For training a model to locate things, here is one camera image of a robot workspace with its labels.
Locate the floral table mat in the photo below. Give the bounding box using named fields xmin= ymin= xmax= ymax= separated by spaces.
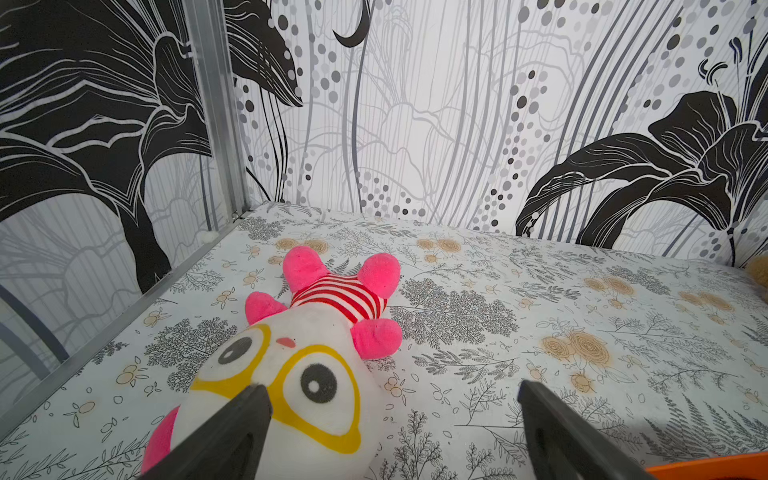
xmin=1 ymin=204 xmax=767 ymax=479

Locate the orange storage box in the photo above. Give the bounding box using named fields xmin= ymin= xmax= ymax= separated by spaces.
xmin=647 ymin=452 xmax=768 ymax=480

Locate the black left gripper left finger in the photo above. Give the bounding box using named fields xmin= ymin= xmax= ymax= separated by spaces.
xmin=141 ymin=385 xmax=272 ymax=480

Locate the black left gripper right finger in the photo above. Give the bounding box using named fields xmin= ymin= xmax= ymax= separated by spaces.
xmin=517 ymin=380 xmax=652 ymax=480

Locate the brown teddy bear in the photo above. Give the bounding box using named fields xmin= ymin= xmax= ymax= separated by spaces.
xmin=745 ymin=254 xmax=768 ymax=288

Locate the pink white plush toy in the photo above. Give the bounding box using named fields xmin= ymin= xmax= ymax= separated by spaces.
xmin=170 ymin=246 xmax=403 ymax=479

